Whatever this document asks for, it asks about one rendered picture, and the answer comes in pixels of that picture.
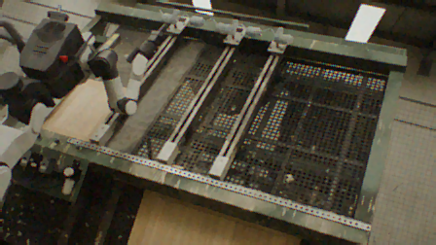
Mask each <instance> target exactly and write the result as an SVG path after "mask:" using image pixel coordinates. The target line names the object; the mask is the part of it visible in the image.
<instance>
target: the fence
mask: <svg viewBox="0 0 436 245"><path fill-rule="evenodd" d="M114 34H115V33H114ZM114 34H113V35H112V36H114ZM116 35H118V36H117V37H116V39H111V38H112V36H111V37H110V39H108V41H112V43H111V44H110V45H106V43H108V41H107V42H106V43H105V44H104V45H103V46H102V47H101V49H99V52H100V51H102V50H103V49H113V48H114V47H115V46H116V45H117V44H118V43H119V41H121V34H116ZM75 88H76V87H74V89H75ZM74 89H72V91H73V90H74ZM72 91H70V93H71V92H72ZM70 93H68V94H67V95H66V96H65V97H63V98H61V99H56V98H55V99H54V103H55V104H56V105H55V106H54V108H46V109H47V113H46V116H45V118H44V122H45V121H46V120H47V119H48V118H49V117H50V116H51V115H52V114H53V113H54V112H55V110H56V108H58V107H59V106H60V104H61V103H62V102H63V101H64V100H65V98H66V97H67V96H68V95H70ZM44 122H43V124H44Z"/></svg>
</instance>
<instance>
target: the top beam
mask: <svg viewBox="0 0 436 245"><path fill-rule="evenodd" d="M94 10H95V15H98V16H102V17H103V19H104V21H107V22H110V23H118V24H120V25H128V26H131V27H135V28H142V29H146V30H156V31H159V30H160V29H161V27H162V26H163V25H164V24H166V25H167V28H169V27H170V26H171V23H165V22H164V21H162V17H163V15H162V14H160V13H156V12H152V11H144V10H141V9H133V8H130V7H122V6H119V5H110V4H107V3H103V2H101V3H100V4H99V5H98V6H97V7H96V8H95V9H94ZM201 26H202V25H201ZM216 29H217V28H216V23H215V22H212V21H205V25H204V26H202V27H199V26H193V25H192V24H191V23H190V22H189V21H188V23H187V24H186V26H185V27H184V29H183V30H182V34H183V36H184V37H187V38H191V39H198V40H201V41H208V42H211V43H218V44H222V45H228V44H227V43H224V41H225V39H226V37H227V36H228V35H229V34H222V33H220V32H218V31H219V30H218V31H216ZM274 34H276V33H274ZM274 34H273V33H272V32H262V36H260V38H254V37H250V36H247V35H246V34H244V35H243V37H242V39H241V41H240V42H239V47H240V48H244V49H247V50H254V51H257V52H264V53H272V52H268V49H269V46H270V45H271V42H272V41H273V39H274ZM292 41H293V43H291V45H290V44H289V45H287V46H286V47H285V50H284V52H283V55H285V56H288V57H295V58H298V59H305V60H308V61H316V62H319V63H323V64H330V65H334V66H341V67H343V68H351V69H354V70H362V71H365V72H372V73H375V74H383V75H385V76H388V74H389V71H391V70H396V71H400V72H404V73H405V70H406V68H407V62H408V59H409V58H408V57H407V56H405V55H398V54H394V53H386V52H379V51H371V50H367V49H359V48H356V47H349V46H345V45H337V44H333V43H326V42H321V41H314V40H311V39H303V38H299V37H296V38H295V39H294V40H292Z"/></svg>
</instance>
